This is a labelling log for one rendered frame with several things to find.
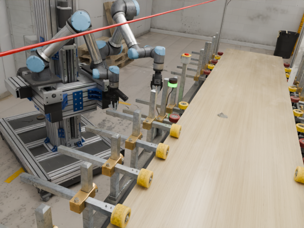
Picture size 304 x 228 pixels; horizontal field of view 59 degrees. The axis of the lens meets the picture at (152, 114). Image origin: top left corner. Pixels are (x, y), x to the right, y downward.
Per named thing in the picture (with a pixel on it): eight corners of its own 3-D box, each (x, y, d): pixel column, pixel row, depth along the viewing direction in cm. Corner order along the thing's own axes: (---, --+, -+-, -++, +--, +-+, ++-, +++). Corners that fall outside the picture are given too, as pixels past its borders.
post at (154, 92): (144, 152, 189) (150, 89, 167) (146, 150, 192) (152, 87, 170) (149, 154, 188) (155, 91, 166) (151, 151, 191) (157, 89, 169)
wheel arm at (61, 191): (20, 181, 120) (19, 175, 118) (26, 177, 123) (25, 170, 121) (120, 221, 106) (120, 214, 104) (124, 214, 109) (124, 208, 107)
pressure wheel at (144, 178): (139, 168, 125) (144, 167, 133) (135, 185, 125) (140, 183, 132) (151, 172, 123) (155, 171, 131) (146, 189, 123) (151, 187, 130)
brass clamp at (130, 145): (123, 148, 152) (124, 140, 149) (134, 136, 163) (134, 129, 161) (133, 150, 150) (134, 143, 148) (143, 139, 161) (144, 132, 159)
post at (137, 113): (129, 178, 170) (133, 110, 148) (131, 174, 173) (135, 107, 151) (134, 179, 169) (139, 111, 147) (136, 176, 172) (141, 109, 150)
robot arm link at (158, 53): (160, 45, 192) (168, 48, 186) (158, 60, 197) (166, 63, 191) (151, 45, 187) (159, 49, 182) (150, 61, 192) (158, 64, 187)
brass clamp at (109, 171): (100, 173, 131) (100, 165, 128) (114, 159, 142) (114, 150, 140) (111, 178, 129) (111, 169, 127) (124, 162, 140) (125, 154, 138)
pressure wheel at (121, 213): (121, 206, 113) (112, 225, 109) (116, 200, 106) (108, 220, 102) (134, 211, 111) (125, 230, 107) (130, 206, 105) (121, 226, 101)
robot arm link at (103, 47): (89, 56, 230) (88, 40, 224) (102, 54, 238) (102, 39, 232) (96, 59, 222) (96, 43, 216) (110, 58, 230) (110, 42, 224)
